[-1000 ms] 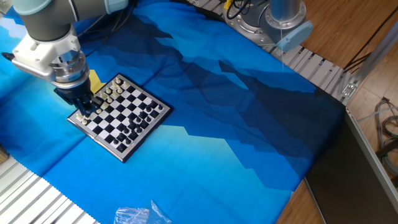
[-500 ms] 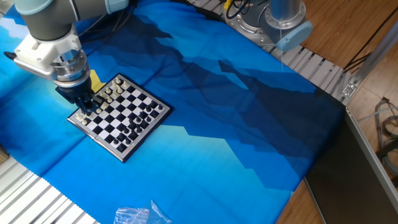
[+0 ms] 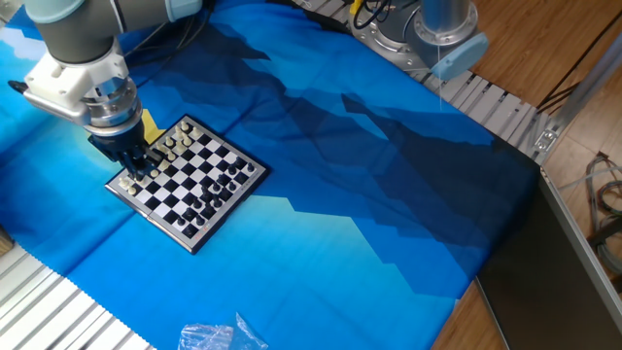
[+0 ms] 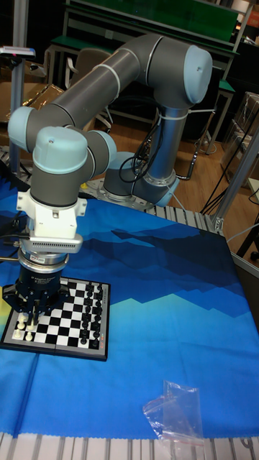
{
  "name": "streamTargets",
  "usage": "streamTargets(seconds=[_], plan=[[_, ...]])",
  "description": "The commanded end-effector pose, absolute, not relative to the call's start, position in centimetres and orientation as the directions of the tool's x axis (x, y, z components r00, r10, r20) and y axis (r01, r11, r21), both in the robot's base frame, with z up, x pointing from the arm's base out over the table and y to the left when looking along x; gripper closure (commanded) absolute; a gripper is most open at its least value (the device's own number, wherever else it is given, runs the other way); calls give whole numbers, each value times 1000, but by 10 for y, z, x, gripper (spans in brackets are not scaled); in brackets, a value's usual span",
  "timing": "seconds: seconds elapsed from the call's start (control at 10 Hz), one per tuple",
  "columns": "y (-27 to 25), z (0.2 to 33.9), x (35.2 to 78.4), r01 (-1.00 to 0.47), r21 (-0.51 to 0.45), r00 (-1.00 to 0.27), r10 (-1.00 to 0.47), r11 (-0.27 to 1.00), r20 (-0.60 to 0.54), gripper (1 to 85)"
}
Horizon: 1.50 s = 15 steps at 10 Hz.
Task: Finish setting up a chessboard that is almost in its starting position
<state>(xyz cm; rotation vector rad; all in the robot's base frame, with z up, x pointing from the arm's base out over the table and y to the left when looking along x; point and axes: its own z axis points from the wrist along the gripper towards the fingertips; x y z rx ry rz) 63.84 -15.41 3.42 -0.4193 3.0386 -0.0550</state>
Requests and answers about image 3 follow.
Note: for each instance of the silver vented wrist box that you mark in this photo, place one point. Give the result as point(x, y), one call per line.
point(56, 109)

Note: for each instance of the black chess rook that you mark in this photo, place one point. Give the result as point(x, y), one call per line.
point(190, 230)
point(250, 167)

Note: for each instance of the black chess pawn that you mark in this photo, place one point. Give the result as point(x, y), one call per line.
point(197, 204)
point(189, 213)
point(223, 179)
point(216, 187)
point(240, 163)
point(206, 196)
point(232, 170)
point(181, 221)

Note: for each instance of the white chess knight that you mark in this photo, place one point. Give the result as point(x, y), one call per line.
point(178, 132)

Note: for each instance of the white chess queen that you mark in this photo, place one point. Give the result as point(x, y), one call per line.
point(160, 146)

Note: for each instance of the clear plastic zip bag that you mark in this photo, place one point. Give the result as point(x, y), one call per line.
point(214, 338)

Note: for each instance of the black chess knight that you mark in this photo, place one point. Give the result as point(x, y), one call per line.
point(200, 220)

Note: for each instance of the black chess king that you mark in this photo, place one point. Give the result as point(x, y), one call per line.
point(217, 202)

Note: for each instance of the white chess bishop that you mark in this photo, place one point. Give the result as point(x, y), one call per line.
point(169, 141)

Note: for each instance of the aluminium corner bracket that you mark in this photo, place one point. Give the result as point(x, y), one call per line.
point(545, 139)

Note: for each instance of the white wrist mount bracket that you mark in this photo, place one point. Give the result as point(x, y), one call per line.
point(68, 78)

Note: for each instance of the black chess bishop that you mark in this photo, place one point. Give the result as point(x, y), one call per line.
point(209, 211)
point(232, 185)

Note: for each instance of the white chess rook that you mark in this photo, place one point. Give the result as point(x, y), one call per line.
point(124, 183)
point(184, 125)

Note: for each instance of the black white folding chessboard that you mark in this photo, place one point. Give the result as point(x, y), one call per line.
point(187, 179)

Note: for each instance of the blue mountain print cloth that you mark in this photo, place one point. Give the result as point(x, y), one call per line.
point(316, 243)

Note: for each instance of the black aluminium framed panel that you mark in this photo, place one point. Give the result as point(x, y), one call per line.
point(544, 282)

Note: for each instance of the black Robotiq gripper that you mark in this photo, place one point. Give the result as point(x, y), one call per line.
point(121, 146)

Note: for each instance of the aluminium frame beam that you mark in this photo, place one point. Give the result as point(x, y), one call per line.
point(588, 85)

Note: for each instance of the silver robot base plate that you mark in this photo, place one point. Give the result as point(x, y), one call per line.
point(369, 36)

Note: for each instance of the yellow plastic object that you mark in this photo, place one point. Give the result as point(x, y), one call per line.
point(356, 6)

